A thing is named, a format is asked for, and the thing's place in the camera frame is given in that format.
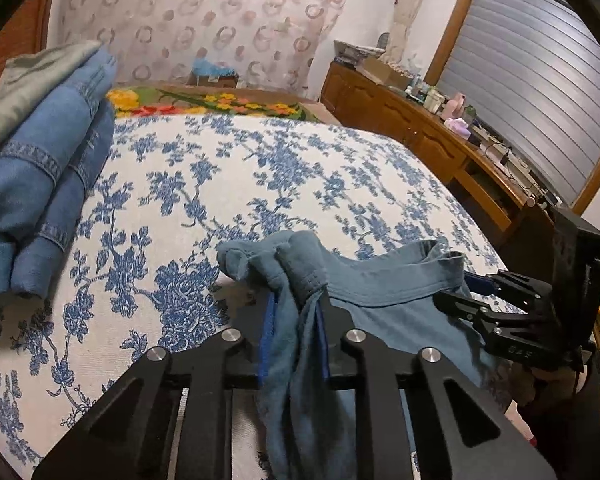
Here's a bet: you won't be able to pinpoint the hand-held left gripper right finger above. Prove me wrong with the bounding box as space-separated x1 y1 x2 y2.
315 287 561 480

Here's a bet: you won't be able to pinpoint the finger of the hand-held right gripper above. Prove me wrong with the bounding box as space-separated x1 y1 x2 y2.
462 269 552 311
432 290 527 335

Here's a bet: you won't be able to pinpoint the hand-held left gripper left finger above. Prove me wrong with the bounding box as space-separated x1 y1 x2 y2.
30 292 281 480

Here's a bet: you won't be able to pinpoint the blue-grey t-shirt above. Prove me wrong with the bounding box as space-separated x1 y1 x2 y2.
215 230 521 480

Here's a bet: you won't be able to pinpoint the person's right hand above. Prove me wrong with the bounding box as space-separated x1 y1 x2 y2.
511 361 550 407

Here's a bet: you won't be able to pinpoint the lilac box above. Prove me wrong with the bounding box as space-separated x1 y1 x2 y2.
442 117 474 137

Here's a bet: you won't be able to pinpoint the blue floral bedspread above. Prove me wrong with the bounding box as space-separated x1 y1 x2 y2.
0 112 511 480

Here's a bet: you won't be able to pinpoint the wooden sideboard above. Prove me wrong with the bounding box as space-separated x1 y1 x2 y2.
320 60 566 261

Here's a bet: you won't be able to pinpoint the pink pouch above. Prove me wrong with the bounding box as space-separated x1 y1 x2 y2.
442 92 469 121

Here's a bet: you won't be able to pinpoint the open cardboard box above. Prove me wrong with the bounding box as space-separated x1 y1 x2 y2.
357 56 412 89

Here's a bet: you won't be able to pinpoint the floral yellow pillow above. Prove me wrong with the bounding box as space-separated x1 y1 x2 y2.
105 85 341 124

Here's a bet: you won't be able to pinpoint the stack of white papers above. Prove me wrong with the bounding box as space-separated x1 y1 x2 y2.
334 40 387 64

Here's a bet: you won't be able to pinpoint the small cardboard box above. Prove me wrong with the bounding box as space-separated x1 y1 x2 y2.
189 73 240 90

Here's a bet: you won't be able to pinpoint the blue plastic bag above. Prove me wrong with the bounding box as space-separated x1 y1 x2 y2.
192 57 237 79

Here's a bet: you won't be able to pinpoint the folded blue jeans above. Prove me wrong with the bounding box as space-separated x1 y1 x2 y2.
0 50 119 299

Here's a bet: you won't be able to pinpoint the folded grey garment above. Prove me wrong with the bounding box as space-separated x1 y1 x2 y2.
0 40 104 164

